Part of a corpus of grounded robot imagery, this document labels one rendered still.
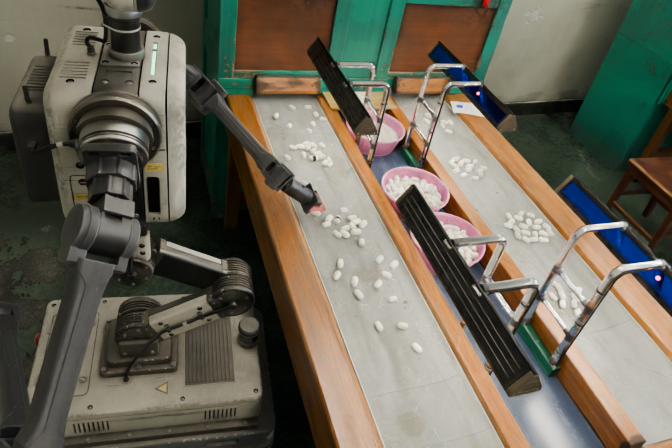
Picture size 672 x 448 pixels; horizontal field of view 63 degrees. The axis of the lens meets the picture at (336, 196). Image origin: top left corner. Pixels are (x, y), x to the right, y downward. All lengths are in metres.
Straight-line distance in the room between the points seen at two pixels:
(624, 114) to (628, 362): 2.75
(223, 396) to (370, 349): 0.47
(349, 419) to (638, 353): 0.96
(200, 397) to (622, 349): 1.28
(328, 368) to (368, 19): 1.60
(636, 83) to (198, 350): 3.46
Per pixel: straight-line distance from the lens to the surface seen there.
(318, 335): 1.56
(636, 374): 1.92
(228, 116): 1.86
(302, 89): 2.54
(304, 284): 1.67
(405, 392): 1.54
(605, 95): 4.54
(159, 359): 1.80
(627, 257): 1.72
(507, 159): 2.53
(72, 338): 0.99
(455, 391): 1.59
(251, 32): 2.45
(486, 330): 1.29
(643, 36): 4.37
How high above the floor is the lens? 1.99
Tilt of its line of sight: 38 degrees down
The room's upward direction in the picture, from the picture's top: 12 degrees clockwise
